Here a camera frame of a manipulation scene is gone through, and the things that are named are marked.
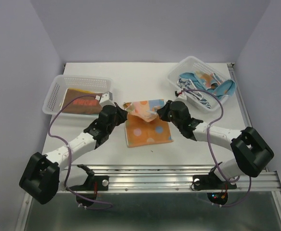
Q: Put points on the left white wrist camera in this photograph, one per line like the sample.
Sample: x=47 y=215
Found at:
x=105 y=99

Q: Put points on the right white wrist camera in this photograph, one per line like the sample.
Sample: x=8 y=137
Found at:
x=180 y=95

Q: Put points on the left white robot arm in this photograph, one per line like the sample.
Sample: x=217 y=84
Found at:
x=41 y=177

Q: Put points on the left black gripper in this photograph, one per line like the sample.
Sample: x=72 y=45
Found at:
x=121 y=113

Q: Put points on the red and brown towel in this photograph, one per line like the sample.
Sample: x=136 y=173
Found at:
x=80 y=103

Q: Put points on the right white plastic basket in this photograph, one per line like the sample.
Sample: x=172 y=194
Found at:
x=192 y=64

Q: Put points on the light blue patterned towel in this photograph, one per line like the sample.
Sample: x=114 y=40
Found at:
x=211 y=83

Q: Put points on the orange and blue spotted towel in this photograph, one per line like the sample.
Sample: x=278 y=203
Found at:
x=143 y=125

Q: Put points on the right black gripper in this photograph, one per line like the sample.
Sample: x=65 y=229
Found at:
x=163 y=110

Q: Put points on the left white plastic basket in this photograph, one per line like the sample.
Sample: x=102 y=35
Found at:
x=61 y=83

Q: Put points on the white and blue printed towel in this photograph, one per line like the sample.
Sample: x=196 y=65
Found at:
x=198 y=95

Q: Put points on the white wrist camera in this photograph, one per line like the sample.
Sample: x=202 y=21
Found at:
x=180 y=95
x=105 y=99

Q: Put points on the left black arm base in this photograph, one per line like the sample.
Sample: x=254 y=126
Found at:
x=87 y=197

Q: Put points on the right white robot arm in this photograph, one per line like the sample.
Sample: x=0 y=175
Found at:
x=251 y=152

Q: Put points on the white plastic basket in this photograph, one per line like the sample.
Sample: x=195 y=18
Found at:
x=192 y=64
x=61 y=83

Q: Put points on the yellow and blue towel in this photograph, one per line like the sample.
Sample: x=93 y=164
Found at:
x=85 y=91

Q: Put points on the aluminium rail frame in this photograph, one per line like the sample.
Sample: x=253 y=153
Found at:
x=150 y=185

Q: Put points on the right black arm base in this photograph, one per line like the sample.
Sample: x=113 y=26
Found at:
x=217 y=189

